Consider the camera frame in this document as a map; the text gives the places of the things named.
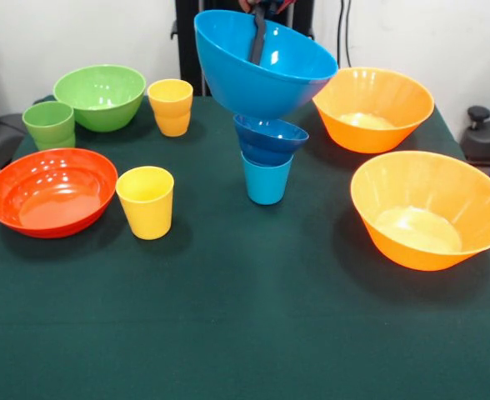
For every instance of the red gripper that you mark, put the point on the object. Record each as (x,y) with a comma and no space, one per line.
(249,4)

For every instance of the light blue plastic bowl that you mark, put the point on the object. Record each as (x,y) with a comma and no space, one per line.
(236,79)

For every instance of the dark blue plastic bowl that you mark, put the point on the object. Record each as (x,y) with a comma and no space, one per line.
(270,141)

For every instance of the orange plastic bowl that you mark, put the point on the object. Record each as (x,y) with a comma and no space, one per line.
(372,98)
(430,196)

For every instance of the light blue plastic cup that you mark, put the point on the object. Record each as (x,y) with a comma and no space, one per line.
(266,185)

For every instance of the yellow plastic cup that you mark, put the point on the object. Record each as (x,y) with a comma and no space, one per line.
(170,98)
(173,125)
(147,212)

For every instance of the green plastic bowl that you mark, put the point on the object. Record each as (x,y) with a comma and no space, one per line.
(99,96)

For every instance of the green plastic cup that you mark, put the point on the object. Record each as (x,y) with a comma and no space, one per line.
(49,121)
(55,144)

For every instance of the red plastic bowl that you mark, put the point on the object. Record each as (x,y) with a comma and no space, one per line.
(49,191)

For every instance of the dark green tablecloth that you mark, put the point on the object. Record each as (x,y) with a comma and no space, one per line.
(245,312)

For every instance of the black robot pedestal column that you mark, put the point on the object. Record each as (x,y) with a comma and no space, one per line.
(184,41)

